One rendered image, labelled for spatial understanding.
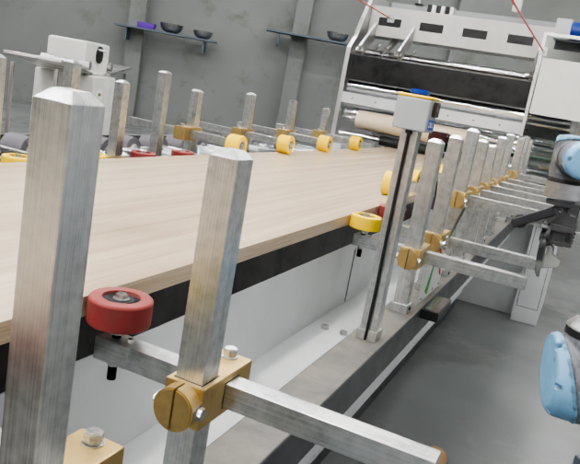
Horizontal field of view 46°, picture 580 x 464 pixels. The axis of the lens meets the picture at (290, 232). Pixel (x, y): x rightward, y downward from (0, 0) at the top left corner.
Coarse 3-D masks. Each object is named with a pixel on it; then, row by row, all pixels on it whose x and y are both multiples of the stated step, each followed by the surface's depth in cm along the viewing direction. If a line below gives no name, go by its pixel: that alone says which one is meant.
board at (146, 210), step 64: (0, 192) 131; (128, 192) 153; (192, 192) 167; (256, 192) 183; (320, 192) 204; (0, 256) 94; (128, 256) 105; (192, 256) 111; (256, 256) 129; (0, 320) 73
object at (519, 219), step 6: (540, 210) 180; (546, 210) 180; (552, 210) 179; (516, 216) 184; (522, 216) 183; (528, 216) 182; (534, 216) 181; (540, 216) 180; (546, 216) 180; (516, 222) 183; (522, 222) 183; (528, 222) 182
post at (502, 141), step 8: (504, 136) 274; (496, 144) 274; (504, 144) 273; (504, 152) 275; (496, 160) 275; (496, 168) 276; (496, 176) 276; (488, 216) 280; (480, 224) 281; (480, 232) 281
